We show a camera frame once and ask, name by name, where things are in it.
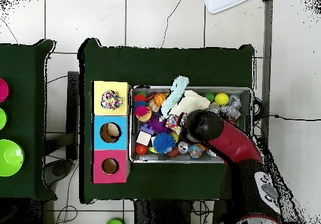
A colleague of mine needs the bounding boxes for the multicolour spiky caterpillar toy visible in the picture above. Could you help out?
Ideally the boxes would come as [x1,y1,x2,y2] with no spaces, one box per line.
[132,90,153,122]

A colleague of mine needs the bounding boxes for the dark green tablecloth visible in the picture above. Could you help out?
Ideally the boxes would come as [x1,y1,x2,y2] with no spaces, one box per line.
[0,39,56,201]
[78,38,255,206]

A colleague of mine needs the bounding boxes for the blue spiky toy with eyes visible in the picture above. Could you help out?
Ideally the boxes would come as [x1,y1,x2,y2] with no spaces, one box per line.
[152,132,177,155]

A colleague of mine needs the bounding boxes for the wooden box with three holes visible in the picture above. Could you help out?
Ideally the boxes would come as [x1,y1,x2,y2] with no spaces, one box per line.
[90,80,131,184]

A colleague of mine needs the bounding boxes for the polka dot cloth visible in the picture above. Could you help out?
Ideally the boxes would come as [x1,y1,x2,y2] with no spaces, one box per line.
[164,114,186,136]
[100,90,124,110]

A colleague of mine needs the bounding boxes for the pink bowl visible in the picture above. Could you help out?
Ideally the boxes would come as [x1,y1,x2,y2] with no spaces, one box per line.
[0,78,10,104]

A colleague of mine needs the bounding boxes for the white tray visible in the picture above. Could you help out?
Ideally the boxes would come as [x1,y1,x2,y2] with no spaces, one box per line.
[204,0,249,14]

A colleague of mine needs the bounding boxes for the small green bowl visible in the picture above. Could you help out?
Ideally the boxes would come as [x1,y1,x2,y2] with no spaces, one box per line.
[0,107,8,131]

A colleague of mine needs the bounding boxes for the black power cable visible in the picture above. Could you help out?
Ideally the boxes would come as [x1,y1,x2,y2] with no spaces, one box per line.
[253,114,321,122]

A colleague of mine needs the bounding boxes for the mint green cloth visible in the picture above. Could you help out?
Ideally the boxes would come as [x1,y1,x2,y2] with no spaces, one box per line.
[160,75,190,118]

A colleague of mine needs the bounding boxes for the grey plastic robot toy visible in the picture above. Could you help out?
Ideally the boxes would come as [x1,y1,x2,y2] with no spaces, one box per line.
[220,94,243,120]

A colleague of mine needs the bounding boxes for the shallow silver mesh bin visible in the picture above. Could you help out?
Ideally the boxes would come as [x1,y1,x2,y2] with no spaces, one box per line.
[128,85,253,164]

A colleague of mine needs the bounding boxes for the yellow ball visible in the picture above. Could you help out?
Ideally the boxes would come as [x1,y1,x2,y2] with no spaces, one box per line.
[214,92,230,107]

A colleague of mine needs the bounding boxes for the wooden cube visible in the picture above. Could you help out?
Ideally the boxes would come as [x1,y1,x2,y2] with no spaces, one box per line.
[135,131,152,146]

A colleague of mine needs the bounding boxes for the purple spiky toy with eyes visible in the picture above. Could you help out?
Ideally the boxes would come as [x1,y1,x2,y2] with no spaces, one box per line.
[148,115,171,134]

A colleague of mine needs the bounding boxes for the black stand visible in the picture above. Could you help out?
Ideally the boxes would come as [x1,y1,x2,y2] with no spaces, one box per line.
[45,70,80,161]

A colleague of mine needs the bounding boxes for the large green bowl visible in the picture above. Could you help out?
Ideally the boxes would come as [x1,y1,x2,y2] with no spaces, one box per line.
[0,139,25,178]

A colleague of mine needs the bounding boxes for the orange mini basketball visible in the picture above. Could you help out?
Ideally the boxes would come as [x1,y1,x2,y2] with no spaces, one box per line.
[153,92,168,107]

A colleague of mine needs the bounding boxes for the red ball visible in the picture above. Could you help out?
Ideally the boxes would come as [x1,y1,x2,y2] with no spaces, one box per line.
[134,144,148,157]

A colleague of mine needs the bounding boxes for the grey metal post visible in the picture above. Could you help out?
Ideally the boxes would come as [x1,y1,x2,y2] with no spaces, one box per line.
[259,0,273,144]

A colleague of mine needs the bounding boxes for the grey rounded stand foot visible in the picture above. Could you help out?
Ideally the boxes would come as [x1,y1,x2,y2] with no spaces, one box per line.
[43,158,74,188]

